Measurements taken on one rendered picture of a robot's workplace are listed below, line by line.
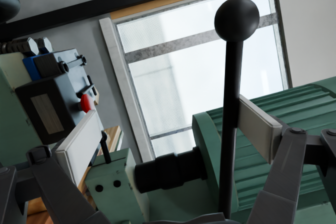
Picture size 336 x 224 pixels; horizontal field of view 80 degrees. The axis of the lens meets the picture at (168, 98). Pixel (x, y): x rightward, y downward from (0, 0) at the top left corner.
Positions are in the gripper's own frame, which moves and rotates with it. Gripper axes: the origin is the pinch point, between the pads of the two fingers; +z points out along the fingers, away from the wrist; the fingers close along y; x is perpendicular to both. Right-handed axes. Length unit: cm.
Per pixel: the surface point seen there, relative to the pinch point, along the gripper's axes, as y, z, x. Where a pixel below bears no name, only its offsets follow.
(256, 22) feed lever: 7.3, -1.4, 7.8
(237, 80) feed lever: 6.3, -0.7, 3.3
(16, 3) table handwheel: -20.6, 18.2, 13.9
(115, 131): -15.1, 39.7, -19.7
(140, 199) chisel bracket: -5.9, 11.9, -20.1
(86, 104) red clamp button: -10.3, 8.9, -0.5
